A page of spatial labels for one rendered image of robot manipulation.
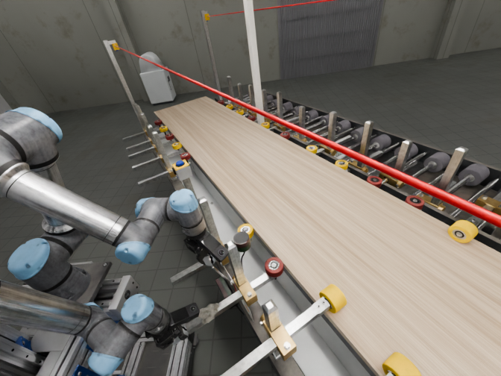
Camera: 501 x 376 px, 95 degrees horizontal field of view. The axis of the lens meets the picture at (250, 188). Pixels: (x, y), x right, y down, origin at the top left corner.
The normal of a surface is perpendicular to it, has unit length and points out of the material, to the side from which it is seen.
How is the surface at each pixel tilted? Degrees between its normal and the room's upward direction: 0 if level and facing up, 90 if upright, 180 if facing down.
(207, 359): 0
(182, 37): 90
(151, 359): 0
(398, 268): 0
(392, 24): 90
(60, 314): 85
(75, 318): 85
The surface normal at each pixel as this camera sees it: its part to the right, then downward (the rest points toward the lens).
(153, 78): 0.08, 0.61
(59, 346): -0.13, -0.78
